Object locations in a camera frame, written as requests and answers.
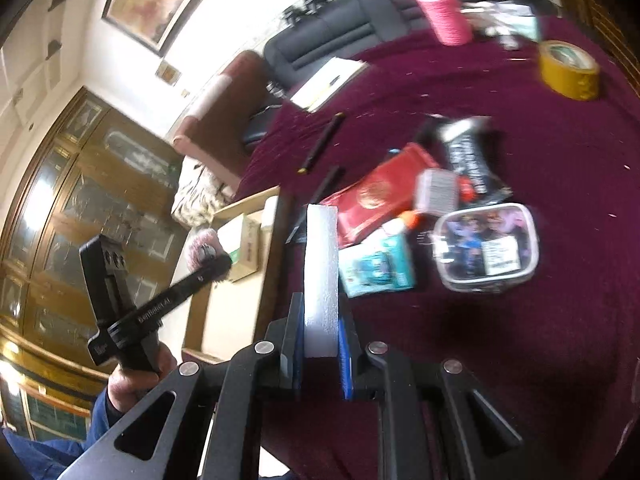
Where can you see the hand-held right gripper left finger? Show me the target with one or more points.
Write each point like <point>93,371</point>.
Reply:
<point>297,342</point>

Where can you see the white notebook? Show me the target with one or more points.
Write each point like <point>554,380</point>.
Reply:
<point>327,82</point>

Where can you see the black pen yellow end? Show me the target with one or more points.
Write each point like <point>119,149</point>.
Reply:
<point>322,142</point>

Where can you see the person's left forearm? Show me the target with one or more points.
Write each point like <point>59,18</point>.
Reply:
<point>60,440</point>

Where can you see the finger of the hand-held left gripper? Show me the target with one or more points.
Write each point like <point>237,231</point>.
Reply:
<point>175,287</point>

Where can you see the long black pen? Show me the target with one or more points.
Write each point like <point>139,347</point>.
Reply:
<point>325,182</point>

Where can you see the patterned cushion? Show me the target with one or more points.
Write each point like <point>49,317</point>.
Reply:
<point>197,195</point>

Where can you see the wooden glass cabinet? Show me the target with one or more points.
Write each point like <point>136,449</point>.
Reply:
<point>75,185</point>

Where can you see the white paper packet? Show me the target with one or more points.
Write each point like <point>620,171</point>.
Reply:
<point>270,212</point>

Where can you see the white glue bottle orange cap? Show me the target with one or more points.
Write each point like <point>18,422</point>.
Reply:
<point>397,224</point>

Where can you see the red foil packet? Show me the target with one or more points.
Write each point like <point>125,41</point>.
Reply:
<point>372,195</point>

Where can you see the person's left hand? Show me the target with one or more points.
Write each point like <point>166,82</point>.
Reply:
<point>132,385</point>

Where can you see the pink fuzzy ball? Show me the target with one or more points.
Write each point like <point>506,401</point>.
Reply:
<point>196,254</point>

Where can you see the cardboard box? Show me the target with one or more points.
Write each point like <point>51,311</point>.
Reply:
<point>235,310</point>

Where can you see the black snack packet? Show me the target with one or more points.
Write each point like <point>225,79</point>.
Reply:
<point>467,160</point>

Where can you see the brown armchair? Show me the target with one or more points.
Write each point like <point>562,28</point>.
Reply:
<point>225,110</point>

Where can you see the small grey striped box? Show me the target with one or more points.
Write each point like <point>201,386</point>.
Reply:
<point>436,190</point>

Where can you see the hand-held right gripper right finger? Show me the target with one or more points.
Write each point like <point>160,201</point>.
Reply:
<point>345,360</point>

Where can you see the white foam block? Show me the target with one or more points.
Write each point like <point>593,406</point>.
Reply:
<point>321,285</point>

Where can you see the small wall frame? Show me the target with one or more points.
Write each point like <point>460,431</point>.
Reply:
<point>168,72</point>

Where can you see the teal and white box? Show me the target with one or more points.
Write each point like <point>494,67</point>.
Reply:
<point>529,29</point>

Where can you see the teal tissue pack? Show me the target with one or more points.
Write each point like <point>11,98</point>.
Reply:
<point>377,265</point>

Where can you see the green and white carton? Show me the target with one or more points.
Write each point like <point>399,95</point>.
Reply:
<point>240,245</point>

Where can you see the yellow tape roll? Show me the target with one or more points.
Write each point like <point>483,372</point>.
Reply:
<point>570,80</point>

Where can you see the dark sofa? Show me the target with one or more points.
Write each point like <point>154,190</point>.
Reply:
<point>330,25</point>

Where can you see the maroon tablecloth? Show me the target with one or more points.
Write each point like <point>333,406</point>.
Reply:
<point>500,350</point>

